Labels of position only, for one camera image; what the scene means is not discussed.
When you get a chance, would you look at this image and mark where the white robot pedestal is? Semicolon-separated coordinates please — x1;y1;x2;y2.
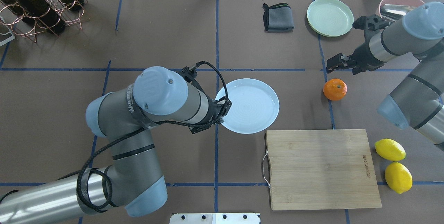
169;212;261;224

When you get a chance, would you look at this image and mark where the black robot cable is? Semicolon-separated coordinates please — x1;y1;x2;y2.
0;61;231;214

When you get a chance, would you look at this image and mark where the light blue plate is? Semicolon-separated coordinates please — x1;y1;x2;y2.
222;78;280;134

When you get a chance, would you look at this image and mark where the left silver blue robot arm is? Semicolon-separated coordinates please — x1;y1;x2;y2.
1;66;231;224

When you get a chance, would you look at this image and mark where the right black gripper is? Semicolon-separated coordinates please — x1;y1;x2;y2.
326;42;384;75

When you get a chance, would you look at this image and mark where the copper wire bottle rack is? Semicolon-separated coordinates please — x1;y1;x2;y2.
1;0;91;42

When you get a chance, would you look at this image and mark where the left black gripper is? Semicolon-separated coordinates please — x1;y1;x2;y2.
199;94;232;126

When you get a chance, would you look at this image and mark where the wooden cutting board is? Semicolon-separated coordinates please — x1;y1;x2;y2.
265;129;382;211

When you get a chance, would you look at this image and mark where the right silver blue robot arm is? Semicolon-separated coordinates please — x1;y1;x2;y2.
326;2;444;149

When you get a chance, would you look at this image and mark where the folded grey cloth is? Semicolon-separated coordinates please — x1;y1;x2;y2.
262;3;295;33

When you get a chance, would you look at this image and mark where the orange fruit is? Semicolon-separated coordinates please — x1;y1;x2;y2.
323;79;348;101

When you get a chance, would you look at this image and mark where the yellow lemon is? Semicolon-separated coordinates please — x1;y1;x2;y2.
375;138;406;162
384;162;413;194

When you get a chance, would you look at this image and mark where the pink bowl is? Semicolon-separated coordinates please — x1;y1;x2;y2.
376;0;425;16

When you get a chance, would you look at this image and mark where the light green plate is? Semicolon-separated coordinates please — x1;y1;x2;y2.
306;0;354;37

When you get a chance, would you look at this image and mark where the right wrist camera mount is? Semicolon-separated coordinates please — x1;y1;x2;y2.
352;14;393;41

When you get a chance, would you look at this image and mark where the metal scoop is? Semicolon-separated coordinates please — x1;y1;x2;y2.
379;4;417;21

